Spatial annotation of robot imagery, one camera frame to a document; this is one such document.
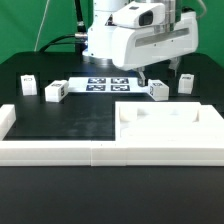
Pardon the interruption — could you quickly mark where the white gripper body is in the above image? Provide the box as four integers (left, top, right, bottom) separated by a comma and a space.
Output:
112, 13, 198, 71

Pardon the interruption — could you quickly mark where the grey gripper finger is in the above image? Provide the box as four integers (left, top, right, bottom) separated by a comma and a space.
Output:
168, 56, 181, 71
138, 71, 146, 87

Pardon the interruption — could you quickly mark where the white square tabletop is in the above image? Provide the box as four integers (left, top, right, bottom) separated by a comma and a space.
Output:
115, 102, 224, 143

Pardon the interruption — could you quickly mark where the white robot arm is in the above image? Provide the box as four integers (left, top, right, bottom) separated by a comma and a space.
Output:
76, 0, 198, 86

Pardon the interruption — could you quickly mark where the white sheet with markers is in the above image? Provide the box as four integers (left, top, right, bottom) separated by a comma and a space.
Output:
69, 77, 147, 93

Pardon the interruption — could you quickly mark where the white U-shaped fence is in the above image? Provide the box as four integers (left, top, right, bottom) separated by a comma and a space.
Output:
0, 104, 224, 166

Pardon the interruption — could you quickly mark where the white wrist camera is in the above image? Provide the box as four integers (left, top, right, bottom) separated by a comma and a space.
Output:
113, 1, 165, 29

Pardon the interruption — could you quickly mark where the black cable bundle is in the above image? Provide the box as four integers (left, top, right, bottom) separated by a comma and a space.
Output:
39, 0, 90, 53

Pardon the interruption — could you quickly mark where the white thin cable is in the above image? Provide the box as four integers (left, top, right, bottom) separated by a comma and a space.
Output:
33, 0, 52, 52

